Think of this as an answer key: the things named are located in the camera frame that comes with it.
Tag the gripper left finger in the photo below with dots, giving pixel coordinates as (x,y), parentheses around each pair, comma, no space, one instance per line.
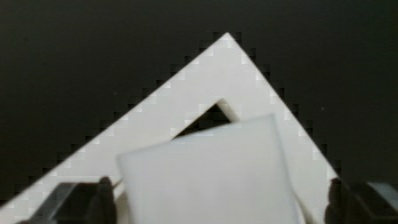
(77,205)

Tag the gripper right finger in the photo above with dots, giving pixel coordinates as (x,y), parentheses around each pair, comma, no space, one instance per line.
(363,203)

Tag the white stool leg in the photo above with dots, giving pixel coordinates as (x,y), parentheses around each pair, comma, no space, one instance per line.
(210,178)

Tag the white right wall bar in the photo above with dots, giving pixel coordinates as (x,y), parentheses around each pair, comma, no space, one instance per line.
(251,101)

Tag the white wall bar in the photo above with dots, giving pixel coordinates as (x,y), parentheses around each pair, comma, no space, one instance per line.
(148,126)
(251,101)

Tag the white front wall bar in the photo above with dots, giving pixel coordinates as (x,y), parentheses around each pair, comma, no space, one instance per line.
(148,126)

